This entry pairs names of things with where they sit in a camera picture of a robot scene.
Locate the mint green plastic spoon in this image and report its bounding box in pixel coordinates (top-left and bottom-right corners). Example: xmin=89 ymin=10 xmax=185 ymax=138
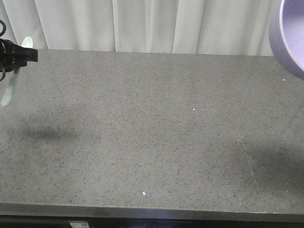
xmin=1 ymin=37 xmax=33 ymax=107

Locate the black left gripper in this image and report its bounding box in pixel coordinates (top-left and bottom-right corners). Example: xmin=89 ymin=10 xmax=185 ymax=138
xmin=0 ymin=39 xmax=38 ymax=76

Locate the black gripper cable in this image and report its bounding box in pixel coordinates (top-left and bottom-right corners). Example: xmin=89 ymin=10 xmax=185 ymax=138
xmin=0 ymin=19 xmax=8 ymax=81

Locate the white curtain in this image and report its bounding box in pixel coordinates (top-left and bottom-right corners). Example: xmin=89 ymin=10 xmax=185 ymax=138
xmin=0 ymin=0 xmax=277 ymax=56

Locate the lavender plastic bowl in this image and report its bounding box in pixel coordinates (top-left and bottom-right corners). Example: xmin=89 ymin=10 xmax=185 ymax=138
xmin=268 ymin=0 xmax=304 ymax=80

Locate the green energy label sticker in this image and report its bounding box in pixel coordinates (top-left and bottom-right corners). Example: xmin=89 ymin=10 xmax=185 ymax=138
xmin=69 ymin=220 xmax=90 ymax=228

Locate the black drawer sterilizer cabinet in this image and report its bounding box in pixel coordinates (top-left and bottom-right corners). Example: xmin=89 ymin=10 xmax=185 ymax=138
xmin=89 ymin=218 xmax=304 ymax=228

